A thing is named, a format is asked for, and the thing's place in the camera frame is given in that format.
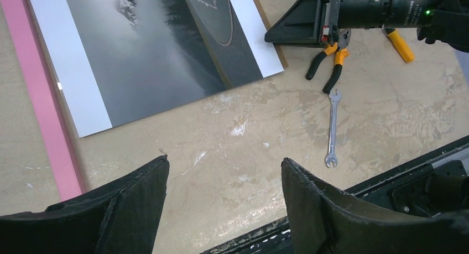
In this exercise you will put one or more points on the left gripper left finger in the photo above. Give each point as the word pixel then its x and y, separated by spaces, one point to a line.
pixel 119 217

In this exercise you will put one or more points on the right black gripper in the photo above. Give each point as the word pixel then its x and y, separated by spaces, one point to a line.
pixel 315 23

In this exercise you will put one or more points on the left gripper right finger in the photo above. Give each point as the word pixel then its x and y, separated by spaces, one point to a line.
pixel 326 219

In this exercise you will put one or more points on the pink picture frame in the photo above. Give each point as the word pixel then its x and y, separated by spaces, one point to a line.
pixel 46 105

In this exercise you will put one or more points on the yellow handled screwdriver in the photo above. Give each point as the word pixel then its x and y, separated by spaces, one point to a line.
pixel 400 45

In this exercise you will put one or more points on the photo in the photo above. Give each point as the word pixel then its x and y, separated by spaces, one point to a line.
pixel 119 61

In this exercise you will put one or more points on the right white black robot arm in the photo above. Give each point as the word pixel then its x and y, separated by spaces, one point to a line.
pixel 448 24

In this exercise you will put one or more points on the silver combination wrench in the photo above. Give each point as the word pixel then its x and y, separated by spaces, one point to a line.
pixel 331 158

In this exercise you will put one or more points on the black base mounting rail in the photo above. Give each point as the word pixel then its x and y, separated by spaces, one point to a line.
pixel 420 206

